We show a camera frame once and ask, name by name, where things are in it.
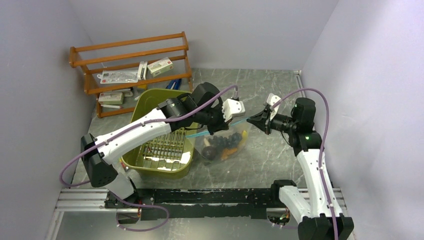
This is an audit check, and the orange wooden shelf rack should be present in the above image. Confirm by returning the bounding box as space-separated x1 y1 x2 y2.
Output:
69 31 194 118

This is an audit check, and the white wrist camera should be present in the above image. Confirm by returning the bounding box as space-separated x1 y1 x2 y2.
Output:
266 93 282 121
222 98 246 124

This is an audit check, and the white box lower shelf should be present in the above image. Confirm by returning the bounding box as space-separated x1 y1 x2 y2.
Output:
98 92 124 105

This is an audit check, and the white green box on shelf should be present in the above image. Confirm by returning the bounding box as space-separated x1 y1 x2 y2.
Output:
147 57 174 77

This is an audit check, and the blue stapler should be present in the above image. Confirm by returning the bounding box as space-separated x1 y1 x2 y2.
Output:
166 78 182 90

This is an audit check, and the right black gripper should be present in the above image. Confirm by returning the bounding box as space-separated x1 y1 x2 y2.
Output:
247 107 298 135

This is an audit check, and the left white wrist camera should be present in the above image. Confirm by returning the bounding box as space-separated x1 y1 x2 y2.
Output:
222 98 246 124

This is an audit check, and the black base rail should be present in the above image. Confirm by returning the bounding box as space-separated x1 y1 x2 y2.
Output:
104 188 287 222

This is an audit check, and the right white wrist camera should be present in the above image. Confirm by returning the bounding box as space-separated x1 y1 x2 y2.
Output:
266 93 282 121

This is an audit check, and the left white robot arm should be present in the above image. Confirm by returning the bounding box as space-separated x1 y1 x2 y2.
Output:
79 82 230 208

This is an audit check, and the olive green plastic bin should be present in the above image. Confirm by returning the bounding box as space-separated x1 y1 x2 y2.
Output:
119 88 199 179

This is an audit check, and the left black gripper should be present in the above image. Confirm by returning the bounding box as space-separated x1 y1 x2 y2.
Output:
195 101 235 137

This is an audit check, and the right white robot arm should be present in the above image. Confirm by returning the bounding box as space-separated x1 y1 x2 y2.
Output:
247 94 354 240

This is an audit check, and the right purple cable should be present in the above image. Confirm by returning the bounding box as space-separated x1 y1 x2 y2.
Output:
269 87 339 240

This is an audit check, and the aluminium frame rail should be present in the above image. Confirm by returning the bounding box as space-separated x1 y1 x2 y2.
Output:
55 188 108 212

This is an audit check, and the clear blister pack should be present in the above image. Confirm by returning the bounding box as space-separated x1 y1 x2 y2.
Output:
97 70 138 84

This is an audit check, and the small white upright box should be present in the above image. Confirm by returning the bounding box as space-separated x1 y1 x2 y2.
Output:
137 61 148 81

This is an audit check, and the clear zip top bag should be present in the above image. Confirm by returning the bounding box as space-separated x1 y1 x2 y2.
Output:
186 119 252 164

